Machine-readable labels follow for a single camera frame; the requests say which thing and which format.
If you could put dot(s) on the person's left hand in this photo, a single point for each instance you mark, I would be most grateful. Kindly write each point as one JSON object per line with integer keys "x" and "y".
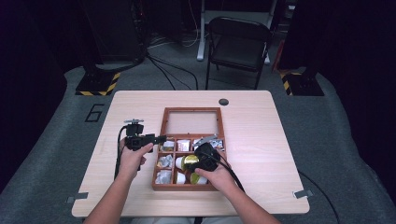
{"x": 132, "y": 163}

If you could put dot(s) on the grey tape strip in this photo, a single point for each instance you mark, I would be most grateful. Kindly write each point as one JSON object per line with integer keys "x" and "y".
{"x": 303, "y": 194}
{"x": 77, "y": 196}

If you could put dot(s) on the black table grommet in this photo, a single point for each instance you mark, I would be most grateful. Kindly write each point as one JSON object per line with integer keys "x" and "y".
{"x": 223, "y": 102}

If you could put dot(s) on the person's right hand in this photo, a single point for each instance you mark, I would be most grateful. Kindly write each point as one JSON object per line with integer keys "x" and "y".
{"x": 219, "y": 179}

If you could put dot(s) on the plain white capsule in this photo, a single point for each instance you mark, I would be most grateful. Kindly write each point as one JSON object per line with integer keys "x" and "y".
{"x": 181, "y": 178}

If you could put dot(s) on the striped black stand base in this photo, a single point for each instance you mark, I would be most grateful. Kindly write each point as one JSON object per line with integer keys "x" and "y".
{"x": 303, "y": 85}
{"x": 96, "y": 84}

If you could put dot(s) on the black folding chair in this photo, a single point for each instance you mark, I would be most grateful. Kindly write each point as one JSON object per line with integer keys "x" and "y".
{"x": 238, "y": 51}

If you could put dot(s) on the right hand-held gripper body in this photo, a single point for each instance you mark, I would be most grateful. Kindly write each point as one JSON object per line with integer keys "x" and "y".
{"x": 207, "y": 158}

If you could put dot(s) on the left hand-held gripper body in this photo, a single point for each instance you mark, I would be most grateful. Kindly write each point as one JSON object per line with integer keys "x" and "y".
{"x": 137, "y": 141}

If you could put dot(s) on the white desk frame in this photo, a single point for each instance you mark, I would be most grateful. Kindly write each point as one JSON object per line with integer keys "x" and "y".
{"x": 200, "y": 37}

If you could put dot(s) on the gold-lid white coffee capsule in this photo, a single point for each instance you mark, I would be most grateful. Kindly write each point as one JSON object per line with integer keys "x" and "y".
{"x": 196, "y": 179}
{"x": 190, "y": 160}

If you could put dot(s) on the wooden box with glass lid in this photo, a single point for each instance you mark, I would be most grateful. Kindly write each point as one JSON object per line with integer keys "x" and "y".
{"x": 186, "y": 187}

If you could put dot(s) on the red object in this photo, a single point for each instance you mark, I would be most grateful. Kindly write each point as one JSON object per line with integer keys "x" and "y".
{"x": 278, "y": 56}

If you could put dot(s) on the dark equipment cabinet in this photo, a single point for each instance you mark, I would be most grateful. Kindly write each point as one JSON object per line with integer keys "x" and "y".
{"x": 115, "y": 31}

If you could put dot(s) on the set of silver foil packets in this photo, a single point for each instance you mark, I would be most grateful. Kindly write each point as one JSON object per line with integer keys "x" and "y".
{"x": 164, "y": 177}

